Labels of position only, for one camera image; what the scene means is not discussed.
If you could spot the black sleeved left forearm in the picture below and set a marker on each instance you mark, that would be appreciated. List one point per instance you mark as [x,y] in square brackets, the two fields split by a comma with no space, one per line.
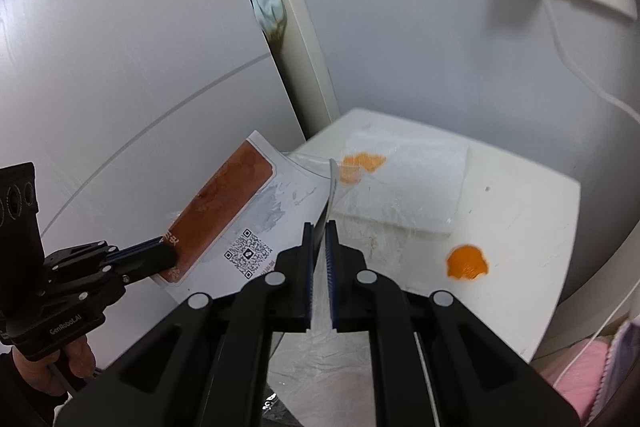
[20,404]

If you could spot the orange peel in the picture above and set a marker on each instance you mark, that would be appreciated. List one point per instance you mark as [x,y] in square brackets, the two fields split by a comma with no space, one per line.
[362,163]
[466,263]

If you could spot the white nightstand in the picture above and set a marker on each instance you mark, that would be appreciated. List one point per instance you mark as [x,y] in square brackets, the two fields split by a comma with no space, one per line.
[525,217]

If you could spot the clear plastic wrap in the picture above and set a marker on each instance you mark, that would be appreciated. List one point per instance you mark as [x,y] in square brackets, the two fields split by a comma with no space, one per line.
[320,367]

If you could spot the brown and white packet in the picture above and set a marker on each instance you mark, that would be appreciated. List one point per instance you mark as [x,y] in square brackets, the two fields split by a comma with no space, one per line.
[225,197]

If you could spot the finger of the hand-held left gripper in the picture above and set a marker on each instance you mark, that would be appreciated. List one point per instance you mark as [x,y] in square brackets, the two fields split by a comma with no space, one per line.
[155,264]
[132,251]

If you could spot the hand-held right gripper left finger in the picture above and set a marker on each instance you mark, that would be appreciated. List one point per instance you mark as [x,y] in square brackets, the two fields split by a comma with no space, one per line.
[310,267]

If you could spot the white tissue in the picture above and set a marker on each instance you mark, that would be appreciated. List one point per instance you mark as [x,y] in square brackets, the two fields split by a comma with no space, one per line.
[410,187]

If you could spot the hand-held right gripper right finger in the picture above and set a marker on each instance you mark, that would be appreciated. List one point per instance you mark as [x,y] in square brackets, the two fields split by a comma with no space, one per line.
[331,277]

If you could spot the person's left hand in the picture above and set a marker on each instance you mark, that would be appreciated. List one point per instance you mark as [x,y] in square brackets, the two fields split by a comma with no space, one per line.
[77,357]

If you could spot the cream door frame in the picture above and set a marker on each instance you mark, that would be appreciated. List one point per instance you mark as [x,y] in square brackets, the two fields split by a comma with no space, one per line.
[300,32]

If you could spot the pink cloth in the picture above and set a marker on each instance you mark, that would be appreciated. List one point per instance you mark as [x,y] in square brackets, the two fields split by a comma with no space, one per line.
[575,374]

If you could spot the white wardrobe door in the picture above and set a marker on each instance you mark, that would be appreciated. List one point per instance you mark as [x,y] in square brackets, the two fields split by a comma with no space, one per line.
[125,57]

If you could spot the pale striped cloth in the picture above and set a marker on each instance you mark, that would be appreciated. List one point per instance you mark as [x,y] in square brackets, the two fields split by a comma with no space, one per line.
[622,357]

